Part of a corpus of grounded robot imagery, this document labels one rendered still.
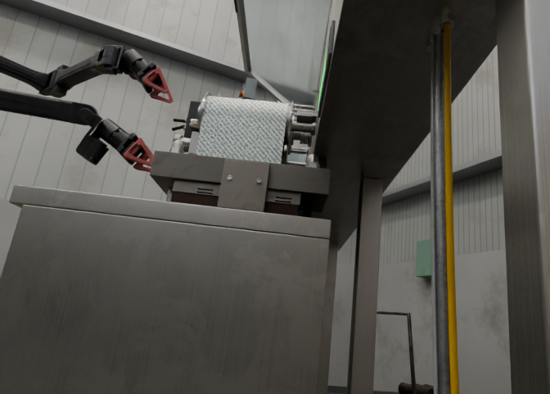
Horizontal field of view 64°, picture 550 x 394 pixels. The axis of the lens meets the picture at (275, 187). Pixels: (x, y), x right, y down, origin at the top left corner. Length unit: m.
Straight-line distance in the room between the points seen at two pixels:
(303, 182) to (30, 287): 0.58
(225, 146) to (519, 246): 0.91
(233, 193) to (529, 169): 0.64
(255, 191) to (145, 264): 0.27
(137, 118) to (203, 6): 1.93
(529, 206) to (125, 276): 0.71
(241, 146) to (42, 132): 4.40
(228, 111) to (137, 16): 5.04
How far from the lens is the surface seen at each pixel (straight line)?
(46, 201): 1.01
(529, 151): 0.44
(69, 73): 1.74
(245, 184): 0.95
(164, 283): 0.89
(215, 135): 1.24
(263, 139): 1.22
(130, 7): 6.30
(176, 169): 1.01
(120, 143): 1.27
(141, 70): 1.43
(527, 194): 0.44
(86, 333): 0.93
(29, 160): 5.39
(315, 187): 0.97
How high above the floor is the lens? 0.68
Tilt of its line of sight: 18 degrees up
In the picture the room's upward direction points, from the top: 7 degrees clockwise
